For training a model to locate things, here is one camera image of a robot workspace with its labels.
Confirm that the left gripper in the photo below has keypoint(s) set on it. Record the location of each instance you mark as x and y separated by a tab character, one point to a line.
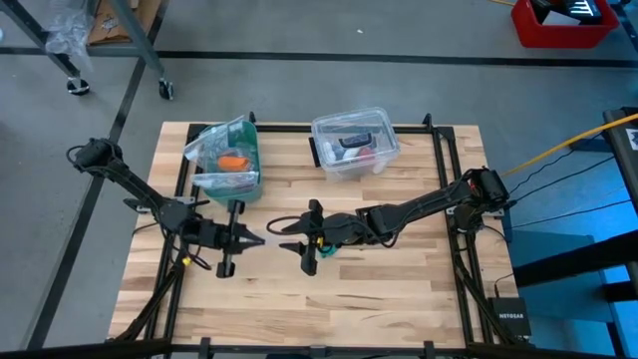
212	234

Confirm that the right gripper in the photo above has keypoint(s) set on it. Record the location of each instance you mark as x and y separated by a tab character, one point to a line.
344	229

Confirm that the teal plastic object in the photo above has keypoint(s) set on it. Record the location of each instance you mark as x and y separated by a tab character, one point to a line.
329	251

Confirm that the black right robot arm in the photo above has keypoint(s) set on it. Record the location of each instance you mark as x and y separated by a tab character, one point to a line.
423	204

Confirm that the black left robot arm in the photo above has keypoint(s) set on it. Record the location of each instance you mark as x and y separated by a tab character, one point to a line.
134	187

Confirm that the flat clear packet white strip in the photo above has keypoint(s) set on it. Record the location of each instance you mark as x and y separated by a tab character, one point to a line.
226	180

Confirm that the teal plastic bin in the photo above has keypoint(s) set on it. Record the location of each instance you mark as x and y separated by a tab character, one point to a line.
251	164

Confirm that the orange item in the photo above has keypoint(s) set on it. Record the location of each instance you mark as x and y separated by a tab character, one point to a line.
234	163

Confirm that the small white bottle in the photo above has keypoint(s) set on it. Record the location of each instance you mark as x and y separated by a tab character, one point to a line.
329	150

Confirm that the clear lidded plastic box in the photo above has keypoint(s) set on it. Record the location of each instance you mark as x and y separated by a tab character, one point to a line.
356	164

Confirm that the large clear plastic bag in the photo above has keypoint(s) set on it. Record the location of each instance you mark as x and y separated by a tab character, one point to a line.
214	142

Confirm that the red item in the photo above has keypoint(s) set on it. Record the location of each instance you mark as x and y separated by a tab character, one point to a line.
368	151

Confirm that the black Netgear box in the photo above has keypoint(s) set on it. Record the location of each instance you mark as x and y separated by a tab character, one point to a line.
509	316

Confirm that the grey metal wheeled cart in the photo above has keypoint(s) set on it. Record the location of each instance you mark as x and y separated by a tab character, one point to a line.
134	35

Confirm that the brown cardboard box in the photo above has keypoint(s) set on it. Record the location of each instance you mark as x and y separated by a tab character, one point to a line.
107	25

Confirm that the crumpled clear plastic wrap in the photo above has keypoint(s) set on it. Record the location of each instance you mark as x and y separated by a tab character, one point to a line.
67	32

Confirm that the red plastic crate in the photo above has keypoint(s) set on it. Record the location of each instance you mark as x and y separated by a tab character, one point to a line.
528	35

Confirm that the black device white stripes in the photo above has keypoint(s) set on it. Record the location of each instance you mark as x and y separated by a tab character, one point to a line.
573	10

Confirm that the black aluminium table frame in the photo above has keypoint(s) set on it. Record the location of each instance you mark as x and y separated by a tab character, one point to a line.
289	128

